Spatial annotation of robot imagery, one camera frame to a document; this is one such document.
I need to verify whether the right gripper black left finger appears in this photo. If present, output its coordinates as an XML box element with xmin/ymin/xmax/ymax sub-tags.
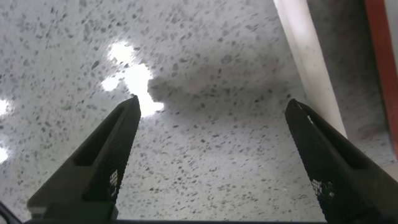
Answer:
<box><xmin>27</xmin><ymin>95</ymin><xmax>142</xmax><ymax>219</ymax></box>

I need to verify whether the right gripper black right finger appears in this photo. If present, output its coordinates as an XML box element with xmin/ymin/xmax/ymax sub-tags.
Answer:
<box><xmin>285</xmin><ymin>98</ymin><xmax>398</xmax><ymax>223</ymax></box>

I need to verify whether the red drawer with white handle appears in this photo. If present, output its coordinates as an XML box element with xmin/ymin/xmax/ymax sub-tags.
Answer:
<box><xmin>273</xmin><ymin>0</ymin><xmax>398</xmax><ymax>159</ymax></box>

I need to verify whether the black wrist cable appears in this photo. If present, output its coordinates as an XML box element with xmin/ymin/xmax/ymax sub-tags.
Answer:
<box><xmin>0</xmin><ymin>201</ymin><xmax>22</xmax><ymax>224</ymax></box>

